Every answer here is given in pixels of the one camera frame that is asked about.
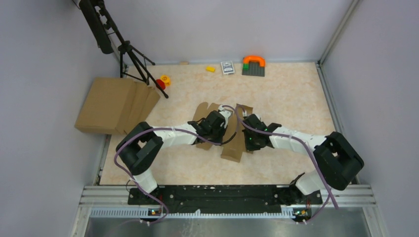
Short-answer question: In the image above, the brown cardboard box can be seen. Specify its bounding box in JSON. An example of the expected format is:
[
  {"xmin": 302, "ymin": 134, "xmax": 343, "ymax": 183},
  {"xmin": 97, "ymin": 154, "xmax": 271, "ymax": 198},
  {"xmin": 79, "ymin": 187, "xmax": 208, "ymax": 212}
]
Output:
[{"xmin": 193, "ymin": 102, "xmax": 253, "ymax": 163}]

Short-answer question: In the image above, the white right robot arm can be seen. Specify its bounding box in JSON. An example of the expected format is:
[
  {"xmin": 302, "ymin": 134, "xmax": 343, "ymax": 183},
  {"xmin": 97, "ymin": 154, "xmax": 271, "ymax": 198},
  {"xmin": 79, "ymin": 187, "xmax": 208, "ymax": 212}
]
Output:
[{"xmin": 242, "ymin": 114, "xmax": 365, "ymax": 203}]

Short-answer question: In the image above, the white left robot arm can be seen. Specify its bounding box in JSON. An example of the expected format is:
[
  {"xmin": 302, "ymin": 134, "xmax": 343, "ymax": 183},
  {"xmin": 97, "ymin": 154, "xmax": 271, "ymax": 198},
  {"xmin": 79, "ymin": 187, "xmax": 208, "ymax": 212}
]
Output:
[{"xmin": 116, "ymin": 108, "xmax": 232, "ymax": 204}]

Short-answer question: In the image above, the yellow toy block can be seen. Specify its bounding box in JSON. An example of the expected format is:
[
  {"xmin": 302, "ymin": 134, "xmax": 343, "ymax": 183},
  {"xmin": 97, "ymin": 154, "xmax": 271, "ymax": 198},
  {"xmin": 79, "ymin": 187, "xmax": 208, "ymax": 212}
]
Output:
[{"xmin": 206, "ymin": 66, "xmax": 215, "ymax": 73}]

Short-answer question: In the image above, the blue playing card deck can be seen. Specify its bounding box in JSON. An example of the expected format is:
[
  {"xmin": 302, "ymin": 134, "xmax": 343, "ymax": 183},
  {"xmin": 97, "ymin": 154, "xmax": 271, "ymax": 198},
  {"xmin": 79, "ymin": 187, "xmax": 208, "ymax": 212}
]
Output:
[{"xmin": 220, "ymin": 61, "xmax": 235, "ymax": 75}]

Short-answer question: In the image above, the yellow round toy disc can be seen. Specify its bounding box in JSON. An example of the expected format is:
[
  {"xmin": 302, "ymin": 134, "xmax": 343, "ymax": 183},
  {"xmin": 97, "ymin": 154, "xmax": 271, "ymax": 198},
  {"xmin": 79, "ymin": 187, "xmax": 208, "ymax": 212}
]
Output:
[{"xmin": 160, "ymin": 75, "xmax": 171, "ymax": 86}]

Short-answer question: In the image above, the red round toy disc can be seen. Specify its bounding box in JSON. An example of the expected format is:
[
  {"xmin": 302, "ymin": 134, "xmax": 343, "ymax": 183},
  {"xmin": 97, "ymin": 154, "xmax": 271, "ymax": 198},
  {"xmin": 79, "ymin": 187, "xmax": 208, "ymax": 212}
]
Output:
[{"xmin": 156, "ymin": 79, "xmax": 166, "ymax": 90}]

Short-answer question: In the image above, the grey building baseplate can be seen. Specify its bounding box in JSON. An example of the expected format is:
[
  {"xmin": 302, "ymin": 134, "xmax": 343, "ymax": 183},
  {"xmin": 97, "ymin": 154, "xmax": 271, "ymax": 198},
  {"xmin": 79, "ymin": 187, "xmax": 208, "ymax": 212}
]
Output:
[{"xmin": 242, "ymin": 62, "xmax": 265, "ymax": 77}]

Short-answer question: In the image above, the orange arch toy piece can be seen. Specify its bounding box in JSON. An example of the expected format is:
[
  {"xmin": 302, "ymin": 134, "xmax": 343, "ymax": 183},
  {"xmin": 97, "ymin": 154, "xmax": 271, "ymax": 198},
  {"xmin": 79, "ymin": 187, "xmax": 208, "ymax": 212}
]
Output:
[{"xmin": 243, "ymin": 55, "xmax": 266, "ymax": 67}]

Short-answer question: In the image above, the stack of folded cardboard boxes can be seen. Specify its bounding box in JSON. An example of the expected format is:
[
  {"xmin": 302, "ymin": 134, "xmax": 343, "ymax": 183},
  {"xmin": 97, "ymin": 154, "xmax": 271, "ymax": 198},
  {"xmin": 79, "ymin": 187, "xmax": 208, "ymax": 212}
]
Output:
[{"xmin": 75, "ymin": 78, "xmax": 161, "ymax": 135}]

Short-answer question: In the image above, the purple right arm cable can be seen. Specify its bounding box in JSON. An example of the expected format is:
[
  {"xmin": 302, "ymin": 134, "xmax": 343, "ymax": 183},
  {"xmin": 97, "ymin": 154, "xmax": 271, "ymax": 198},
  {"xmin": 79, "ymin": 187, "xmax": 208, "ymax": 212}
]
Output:
[{"xmin": 235, "ymin": 104, "xmax": 339, "ymax": 224}]

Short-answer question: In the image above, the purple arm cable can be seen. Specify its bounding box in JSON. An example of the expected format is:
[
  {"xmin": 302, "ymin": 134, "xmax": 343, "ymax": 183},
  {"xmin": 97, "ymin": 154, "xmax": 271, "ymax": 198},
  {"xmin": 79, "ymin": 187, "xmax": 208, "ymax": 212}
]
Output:
[
  {"xmin": 235, "ymin": 104, "xmax": 339, "ymax": 224},
  {"xmin": 113, "ymin": 104, "xmax": 245, "ymax": 226}
]

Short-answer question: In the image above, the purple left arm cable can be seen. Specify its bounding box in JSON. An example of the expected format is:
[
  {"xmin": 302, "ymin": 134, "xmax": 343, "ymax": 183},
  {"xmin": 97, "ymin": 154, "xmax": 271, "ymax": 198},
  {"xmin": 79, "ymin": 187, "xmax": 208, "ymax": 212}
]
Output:
[{"xmin": 113, "ymin": 104, "xmax": 245, "ymax": 226}]

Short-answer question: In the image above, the aluminium frame rail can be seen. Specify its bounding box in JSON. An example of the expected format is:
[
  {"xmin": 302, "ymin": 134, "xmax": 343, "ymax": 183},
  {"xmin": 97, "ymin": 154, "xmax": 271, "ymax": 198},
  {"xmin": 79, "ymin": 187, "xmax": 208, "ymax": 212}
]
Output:
[{"xmin": 73, "ymin": 136, "xmax": 388, "ymax": 237}]

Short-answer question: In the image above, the black camera tripod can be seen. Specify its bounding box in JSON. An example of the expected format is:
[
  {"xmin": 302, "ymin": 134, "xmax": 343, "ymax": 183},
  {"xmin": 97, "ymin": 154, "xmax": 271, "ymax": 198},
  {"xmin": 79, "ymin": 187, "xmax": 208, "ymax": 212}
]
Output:
[{"xmin": 73, "ymin": 0, "xmax": 169, "ymax": 99}]

